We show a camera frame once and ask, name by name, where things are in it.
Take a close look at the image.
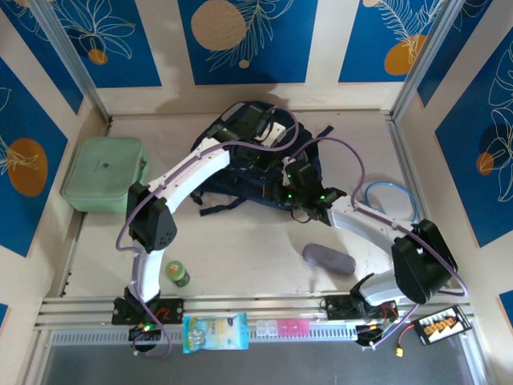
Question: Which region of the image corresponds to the blue tube stethoscope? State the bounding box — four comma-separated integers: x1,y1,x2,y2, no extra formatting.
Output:
363,180,420,225

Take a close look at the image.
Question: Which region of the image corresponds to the blue wet wipes packet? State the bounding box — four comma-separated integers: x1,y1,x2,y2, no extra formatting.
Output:
182,312,250,355

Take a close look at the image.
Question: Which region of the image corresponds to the yellow connector wire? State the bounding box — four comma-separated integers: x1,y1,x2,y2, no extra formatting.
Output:
390,323,418,359

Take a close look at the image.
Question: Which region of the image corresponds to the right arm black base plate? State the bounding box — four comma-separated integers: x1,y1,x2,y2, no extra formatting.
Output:
324,294,400,322

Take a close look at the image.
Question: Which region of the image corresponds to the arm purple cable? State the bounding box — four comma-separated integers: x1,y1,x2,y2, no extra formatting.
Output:
115,104,300,358
282,138,470,348

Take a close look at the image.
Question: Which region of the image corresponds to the black controller box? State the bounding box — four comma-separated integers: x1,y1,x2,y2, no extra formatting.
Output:
127,323,164,342
355,323,384,349

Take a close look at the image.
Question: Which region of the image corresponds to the aluminium frame post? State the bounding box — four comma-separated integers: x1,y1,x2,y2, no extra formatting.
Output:
390,0,462,121
30,0,112,124

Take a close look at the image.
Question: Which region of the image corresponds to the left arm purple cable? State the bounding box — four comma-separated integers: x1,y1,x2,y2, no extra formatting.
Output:
115,104,300,358

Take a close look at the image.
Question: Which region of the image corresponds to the grey glasses case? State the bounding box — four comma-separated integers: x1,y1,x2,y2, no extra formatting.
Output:
301,242,357,277

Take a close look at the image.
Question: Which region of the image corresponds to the aluminium front rail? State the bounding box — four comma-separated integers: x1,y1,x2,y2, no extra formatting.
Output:
34,295,478,334

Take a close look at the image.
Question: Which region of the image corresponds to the mint green zip case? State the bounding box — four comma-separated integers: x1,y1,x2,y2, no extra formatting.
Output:
59,136,147,213

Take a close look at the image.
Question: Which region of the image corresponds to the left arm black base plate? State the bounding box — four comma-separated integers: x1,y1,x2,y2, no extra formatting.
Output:
111,298,186,326

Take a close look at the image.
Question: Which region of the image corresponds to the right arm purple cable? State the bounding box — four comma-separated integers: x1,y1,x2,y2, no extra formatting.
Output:
282,138,470,348

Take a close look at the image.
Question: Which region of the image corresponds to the green lidded jar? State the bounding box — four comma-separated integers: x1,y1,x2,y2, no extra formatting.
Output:
165,260,192,288

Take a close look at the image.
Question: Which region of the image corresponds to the navy blue backpack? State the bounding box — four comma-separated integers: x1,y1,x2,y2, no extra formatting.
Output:
189,99,334,217

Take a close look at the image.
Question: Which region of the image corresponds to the pink and clear pill organiser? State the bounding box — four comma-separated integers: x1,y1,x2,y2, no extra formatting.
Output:
256,318,312,337

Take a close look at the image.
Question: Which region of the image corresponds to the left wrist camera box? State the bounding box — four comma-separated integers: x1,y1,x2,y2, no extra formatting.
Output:
256,121,288,148

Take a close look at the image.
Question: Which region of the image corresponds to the black and yellow circuit board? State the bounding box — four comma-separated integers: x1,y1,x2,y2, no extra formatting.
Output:
412,305,472,347

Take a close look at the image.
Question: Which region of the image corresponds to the grey slotted cable duct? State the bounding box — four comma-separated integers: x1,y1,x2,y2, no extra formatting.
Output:
47,324,474,347

